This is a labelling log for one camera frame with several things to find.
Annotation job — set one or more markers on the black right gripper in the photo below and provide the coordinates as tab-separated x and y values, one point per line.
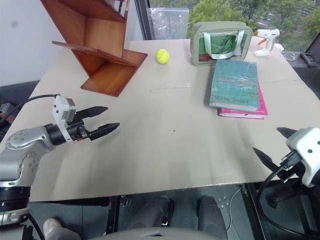
292	173

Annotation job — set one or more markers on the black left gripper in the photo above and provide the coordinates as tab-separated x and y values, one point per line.
76	132

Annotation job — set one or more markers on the pink hardcover book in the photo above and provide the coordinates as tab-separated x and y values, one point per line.
261	107

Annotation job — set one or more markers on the teal hardcover book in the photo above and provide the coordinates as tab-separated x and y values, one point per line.
233	85

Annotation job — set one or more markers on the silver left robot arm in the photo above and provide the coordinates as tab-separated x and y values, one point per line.
23	140

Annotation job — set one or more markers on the brown wooden bookshelf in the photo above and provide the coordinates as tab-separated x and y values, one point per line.
105	37

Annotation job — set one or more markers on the black chair base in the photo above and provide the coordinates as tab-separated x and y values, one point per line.
287	196

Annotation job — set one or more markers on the black table leg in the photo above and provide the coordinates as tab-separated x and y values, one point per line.
112	215
252	212

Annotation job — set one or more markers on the dark grey low furniture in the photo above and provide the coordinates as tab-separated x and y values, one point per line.
17	90

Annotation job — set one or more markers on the yellow tennis ball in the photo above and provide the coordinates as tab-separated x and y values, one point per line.
162	56

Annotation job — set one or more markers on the black case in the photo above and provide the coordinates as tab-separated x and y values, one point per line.
312	53

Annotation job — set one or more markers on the small white adapter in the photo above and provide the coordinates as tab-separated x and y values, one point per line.
279	47

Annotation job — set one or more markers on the white glue gun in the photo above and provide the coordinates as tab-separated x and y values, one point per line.
268	40

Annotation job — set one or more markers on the white shoe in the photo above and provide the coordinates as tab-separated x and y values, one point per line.
51	226

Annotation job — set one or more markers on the beige framed tray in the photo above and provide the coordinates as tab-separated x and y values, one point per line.
221	42

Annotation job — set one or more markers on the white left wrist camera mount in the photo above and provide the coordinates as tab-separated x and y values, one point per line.
61	110

